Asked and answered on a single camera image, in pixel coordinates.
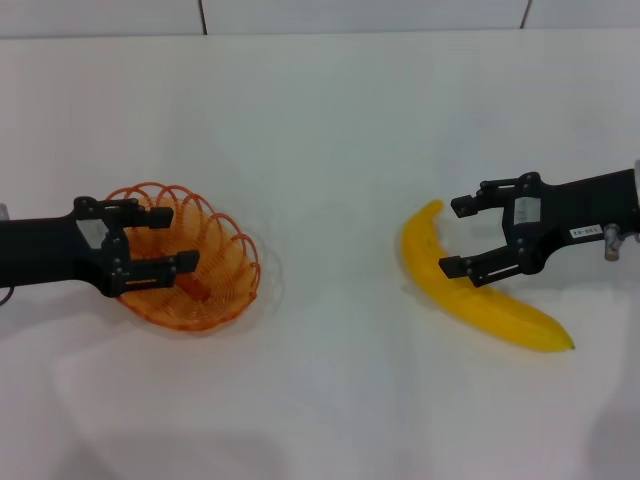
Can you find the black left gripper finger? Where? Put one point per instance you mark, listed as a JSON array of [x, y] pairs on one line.
[[187, 262], [160, 218]]

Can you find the silver plug on right gripper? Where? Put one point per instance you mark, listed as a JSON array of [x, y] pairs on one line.
[[611, 245]]

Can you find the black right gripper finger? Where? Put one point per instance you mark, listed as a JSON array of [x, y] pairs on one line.
[[450, 266], [462, 206]]

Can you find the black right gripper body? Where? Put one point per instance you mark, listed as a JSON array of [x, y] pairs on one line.
[[575, 210]]

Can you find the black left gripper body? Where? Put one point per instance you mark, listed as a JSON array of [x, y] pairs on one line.
[[45, 250]]

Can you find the yellow banana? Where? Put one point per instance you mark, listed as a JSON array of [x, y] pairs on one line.
[[425, 245]]

